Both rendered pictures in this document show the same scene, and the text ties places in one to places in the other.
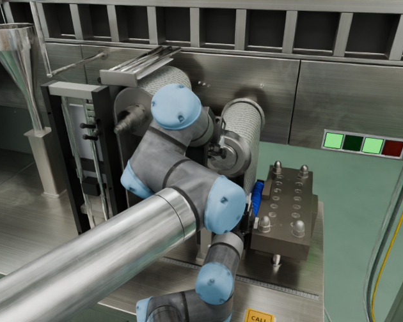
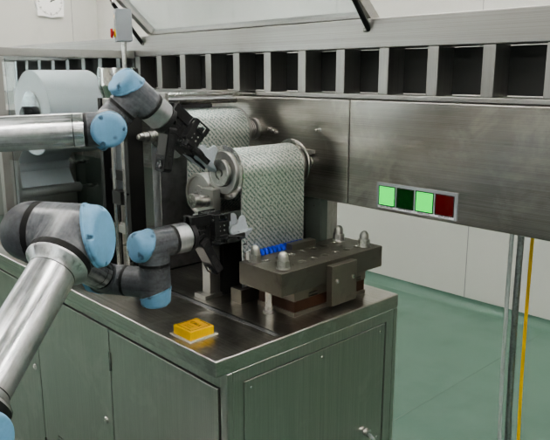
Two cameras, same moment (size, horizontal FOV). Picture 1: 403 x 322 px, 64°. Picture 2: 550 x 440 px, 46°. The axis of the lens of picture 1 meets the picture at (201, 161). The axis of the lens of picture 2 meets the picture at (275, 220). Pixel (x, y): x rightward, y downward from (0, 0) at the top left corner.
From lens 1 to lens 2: 1.25 m
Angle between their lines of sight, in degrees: 32
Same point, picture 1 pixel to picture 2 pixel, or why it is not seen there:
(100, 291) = (13, 134)
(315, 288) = (284, 331)
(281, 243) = (260, 273)
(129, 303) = (108, 302)
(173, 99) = (120, 75)
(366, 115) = (415, 163)
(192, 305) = (128, 271)
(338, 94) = (386, 138)
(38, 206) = not seen: hidden behind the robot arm
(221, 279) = (142, 235)
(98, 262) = (17, 121)
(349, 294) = not seen: outside the picture
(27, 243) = not seen: hidden behind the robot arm
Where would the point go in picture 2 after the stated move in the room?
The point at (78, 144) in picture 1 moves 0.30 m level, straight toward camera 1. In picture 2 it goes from (118, 155) to (79, 169)
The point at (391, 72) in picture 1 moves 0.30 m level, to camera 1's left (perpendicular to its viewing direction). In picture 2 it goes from (428, 109) to (319, 106)
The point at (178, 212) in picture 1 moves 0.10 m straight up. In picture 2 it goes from (73, 119) to (70, 70)
